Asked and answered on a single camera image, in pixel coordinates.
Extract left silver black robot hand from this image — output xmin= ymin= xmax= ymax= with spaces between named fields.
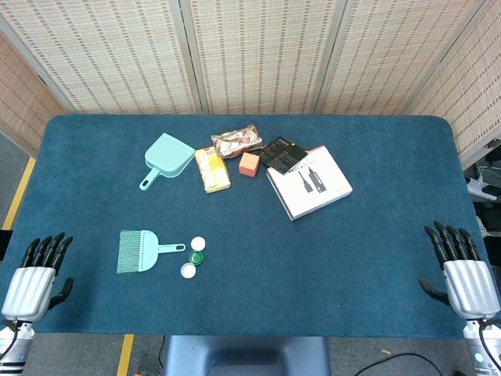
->
xmin=1 ymin=232 xmax=75 ymax=323

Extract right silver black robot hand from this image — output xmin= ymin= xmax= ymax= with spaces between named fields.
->
xmin=417 ymin=220 xmax=501 ymax=321

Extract light green plastic part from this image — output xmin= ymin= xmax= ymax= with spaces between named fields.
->
xmin=116 ymin=230 xmax=187 ymax=275

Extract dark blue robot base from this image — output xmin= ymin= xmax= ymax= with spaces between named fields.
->
xmin=162 ymin=335 xmax=332 ymax=376

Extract black box on floor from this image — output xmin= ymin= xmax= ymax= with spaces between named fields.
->
xmin=471 ymin=199 xmax=501 ymax=236

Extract long yellow floor tape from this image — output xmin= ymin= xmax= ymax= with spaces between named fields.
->
xmin=2 ymin=156 xmax=37 ymax=231

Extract short yellow floor tape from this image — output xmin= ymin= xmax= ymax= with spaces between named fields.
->
xmin=116 ymin=334 xmax=135 ymax=376

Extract blue felt table cover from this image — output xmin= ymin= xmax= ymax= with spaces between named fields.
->
xmin=0 ymin=114 xmax=495 ymax=340

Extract white flat product box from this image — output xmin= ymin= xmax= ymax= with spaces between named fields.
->
xmin=266 ymin=145 xmax=354 ymax=222

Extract woven bamboo screen panel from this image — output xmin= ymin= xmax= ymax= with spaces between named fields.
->
xmin=406 ymin=0 xmax=501 ymax=168
xmin=0 ymin=29 xmax=68 ymax=157
xmin=0 ymin=0 xmax=201 ymax=115
xmin=315 ymin=0 xmax=492 ymax=116
xmin=179 ymin=0 xmax=348 ymax=116

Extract mint green plastic dustpan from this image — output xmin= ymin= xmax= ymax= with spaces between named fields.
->
xmin=139 ymin=132 xmax=196 ymax=193

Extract yellow printed carton box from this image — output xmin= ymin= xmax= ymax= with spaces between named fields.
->
xmin=194 ymin=146 xmax=232 ymax=195

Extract black printed card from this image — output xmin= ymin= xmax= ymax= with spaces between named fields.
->
xmin=259 ymin=136 xmax=309 ymax=174

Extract orange foam cube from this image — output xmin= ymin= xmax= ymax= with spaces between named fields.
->
xmin=238 ymin=151 xmax=261 ymax=177

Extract silver red snack package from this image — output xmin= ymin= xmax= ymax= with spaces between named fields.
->
xmin=211 ymin=124 xmax=263 ymax=160

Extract black edge bracket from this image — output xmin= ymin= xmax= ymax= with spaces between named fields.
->
xmin=0 ymin=230 xmax=13 ymax=262

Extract black floor cable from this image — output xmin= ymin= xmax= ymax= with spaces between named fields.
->
xmin=354 ymin=352 xmax=473 ymax=376

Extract white equipment with cables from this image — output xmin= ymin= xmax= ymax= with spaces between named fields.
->
xmin=464 ymin=164 xmax=501 ymax=201

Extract thin black cable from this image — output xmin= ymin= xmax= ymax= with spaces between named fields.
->
xmin=157 ymin=335 xmax=168 ymax=371

